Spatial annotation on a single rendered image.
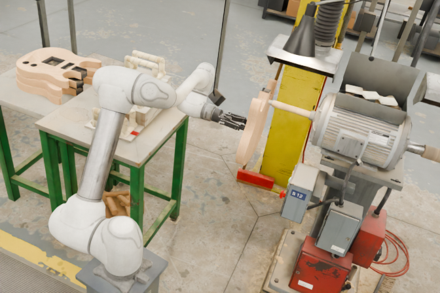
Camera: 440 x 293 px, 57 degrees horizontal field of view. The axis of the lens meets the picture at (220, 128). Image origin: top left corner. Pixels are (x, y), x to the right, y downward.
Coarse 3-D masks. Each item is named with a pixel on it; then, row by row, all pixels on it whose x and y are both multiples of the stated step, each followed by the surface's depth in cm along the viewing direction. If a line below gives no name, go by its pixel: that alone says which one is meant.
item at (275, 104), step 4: (272, 104) 189; (276, 104) 188; (280, 104) 188; (284, 104) 188; (280, 108) 188; (284, 108) 187; (288, 108) 187; (292, 108) 186; (296, 108) 186; (292, 112) 187; (296, 112) 186; (300, 112) 186; (304, 112) 185; (308, 112) 185; (304, 116) 186; (308, 116) 185
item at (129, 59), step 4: (128, 56) 219; (128, 60) 219; (132, 60) 218; (136, 60) 218; (140, 60) 217; (144, 60) 218; (140, 64) 218; (144, 64) 217; (148, 64) 216; (152, 64) 216; (156, 64) 216; (152, 68) 217
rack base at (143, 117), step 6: (132, 108) 213; (144, 108) 214; (150, 108) 215; (126, 114) 215; (138, 114) 212; (144, 114) 211; (150, 114) 217; (156, 114) 226; (138, 120) 214; (144, 120) 213; (150, 120) 219
